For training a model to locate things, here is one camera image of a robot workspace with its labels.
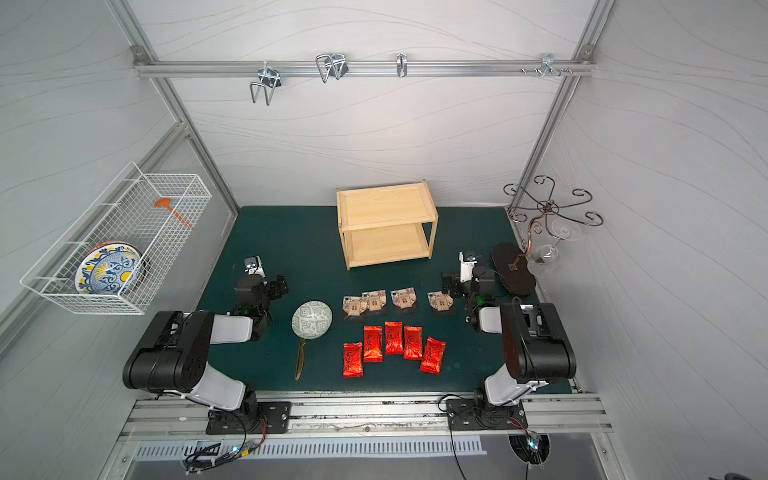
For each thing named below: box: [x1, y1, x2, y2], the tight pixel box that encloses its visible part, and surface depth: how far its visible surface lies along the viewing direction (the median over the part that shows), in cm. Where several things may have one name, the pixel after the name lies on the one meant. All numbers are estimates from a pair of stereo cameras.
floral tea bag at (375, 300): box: [362, 290, 387, 311], surface depth 97 cm
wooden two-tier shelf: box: [336, 180, 439, 270], surface depth 100 cm
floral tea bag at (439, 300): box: [427, 291, 454, 311], surface depth 97 cm
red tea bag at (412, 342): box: [403, 326, 423, 360], surface depth 86 cm
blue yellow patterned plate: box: [75, 241, 150, 295], surface depth 62 cm
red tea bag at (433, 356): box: [420, 337, 447, 376], surface depth 83 cm
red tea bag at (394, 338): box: [384, 321, 404, 356], surface depth 86 cm
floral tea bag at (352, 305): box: [342, 296, 361, 316], surface depth 95 cm
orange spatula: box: [154, 198, 195, 231], surface depth 80 cm
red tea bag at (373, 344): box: [363, 326, 383, 363], surface depth 86 cm
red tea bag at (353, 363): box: [343, 342, 364, 379], surface depth 82 cm
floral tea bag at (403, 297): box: [390, 287, 417, 309], surface depth 98 cm
